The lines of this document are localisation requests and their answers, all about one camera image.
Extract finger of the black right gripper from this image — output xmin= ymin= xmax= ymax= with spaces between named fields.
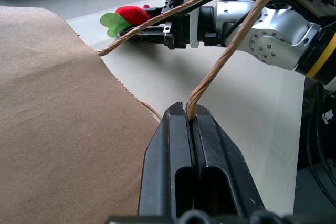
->
xmin=119 ymin=23 xmax=166 ymax=45
xmin=143 ymin=5 xmax=169 ymax=20

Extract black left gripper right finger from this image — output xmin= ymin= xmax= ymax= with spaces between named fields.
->
xmin=187 ymin=104 xmax=265 ymax=218

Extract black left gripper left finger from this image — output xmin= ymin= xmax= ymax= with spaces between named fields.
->
xmin=138 ymin=101 xmax=197 ymax=219

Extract red strawberry plush toy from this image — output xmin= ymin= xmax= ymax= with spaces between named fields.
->
xmin=99 ymin=4 xmax=153 ymax=38

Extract brown paper bag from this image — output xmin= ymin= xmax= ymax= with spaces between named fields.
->
xmin=0 ymin=0 xmax=283 ymax=224

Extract black robot torso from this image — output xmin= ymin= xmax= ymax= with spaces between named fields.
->
xmin=296 ymin=77 xmax=336 ymax=210

